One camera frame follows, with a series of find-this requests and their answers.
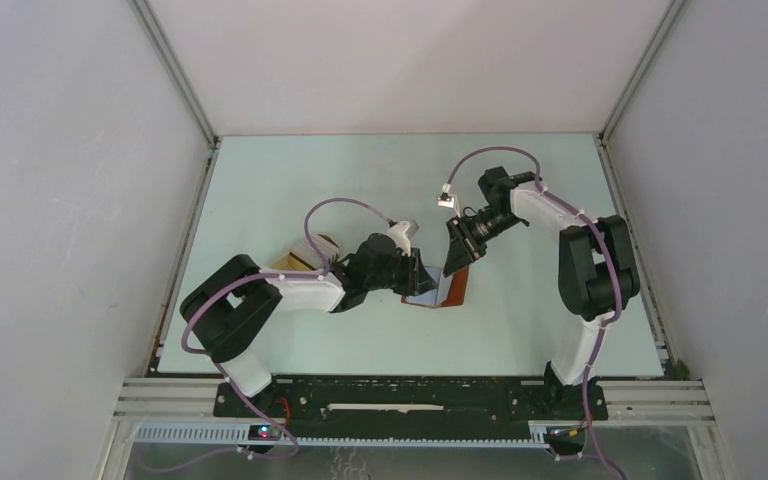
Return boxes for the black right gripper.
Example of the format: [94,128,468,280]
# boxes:
[443,208,522,277]

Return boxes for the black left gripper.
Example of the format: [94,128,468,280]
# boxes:
[365,246,436,296]

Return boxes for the brown leather card holder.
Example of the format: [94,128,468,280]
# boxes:
[401,266,470,309]

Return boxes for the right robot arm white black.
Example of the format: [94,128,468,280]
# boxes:
[444,167,640,418]

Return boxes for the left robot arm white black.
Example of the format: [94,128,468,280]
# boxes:
[179,233,437,417]

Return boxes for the stack of credit cards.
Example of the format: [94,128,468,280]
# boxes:
[289,233,342,270]

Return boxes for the beige oval card tray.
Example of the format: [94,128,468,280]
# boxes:
[269,233,342,272]

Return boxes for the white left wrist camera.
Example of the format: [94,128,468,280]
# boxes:
[385,220,419,256]

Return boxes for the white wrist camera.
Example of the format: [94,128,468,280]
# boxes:
[436,192,458,212]
[385,220,419,256]

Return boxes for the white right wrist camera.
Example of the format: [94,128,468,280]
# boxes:
[436,192,458,212]

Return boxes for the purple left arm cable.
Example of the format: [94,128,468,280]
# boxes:
[180,196,399,458]

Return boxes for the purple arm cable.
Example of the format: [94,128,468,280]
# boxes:
[446,146,627,480]
[180,196,399,458]

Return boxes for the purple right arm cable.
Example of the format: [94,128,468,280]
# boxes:
[446,146,627,480]

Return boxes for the white toothed cable duct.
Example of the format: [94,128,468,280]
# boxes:
[133,422,548,448]

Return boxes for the aluminium frame rail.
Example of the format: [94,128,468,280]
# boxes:
[113,377,716,427]

